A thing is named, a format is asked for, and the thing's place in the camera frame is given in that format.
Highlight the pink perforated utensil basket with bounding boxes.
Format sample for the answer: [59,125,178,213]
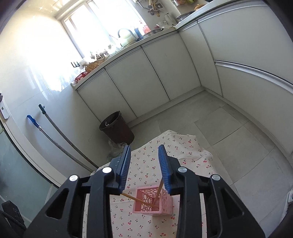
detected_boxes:
[133,186,173,216]

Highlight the metal mop handle blue tip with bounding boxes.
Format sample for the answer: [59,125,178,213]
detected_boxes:
[26,114,95,173]

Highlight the black camera box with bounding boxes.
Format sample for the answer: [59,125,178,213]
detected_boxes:
[1,200,26,231]

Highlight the woven basket on counter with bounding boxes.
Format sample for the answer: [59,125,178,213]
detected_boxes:
[85,59,105,73]

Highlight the cherry print tablecloth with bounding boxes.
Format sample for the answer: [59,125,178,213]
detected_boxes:
[82,129,218,238]

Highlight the light wooden chopstick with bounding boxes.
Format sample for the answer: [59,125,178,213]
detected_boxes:
[153,179,163,204]

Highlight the metal mop handle dark tip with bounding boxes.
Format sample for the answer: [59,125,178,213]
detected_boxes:
[38,104,99,171]

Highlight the white power strip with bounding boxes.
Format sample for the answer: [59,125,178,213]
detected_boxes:
[282,189,293,218]

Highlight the door handle plate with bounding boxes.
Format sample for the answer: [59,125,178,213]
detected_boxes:
[0,93,10,120]

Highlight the white kitchen cabinets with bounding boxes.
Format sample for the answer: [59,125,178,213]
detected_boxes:
[74,1,292,159]

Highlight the dark brown trash bin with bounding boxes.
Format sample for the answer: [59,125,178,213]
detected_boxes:
[99,111,135,145]

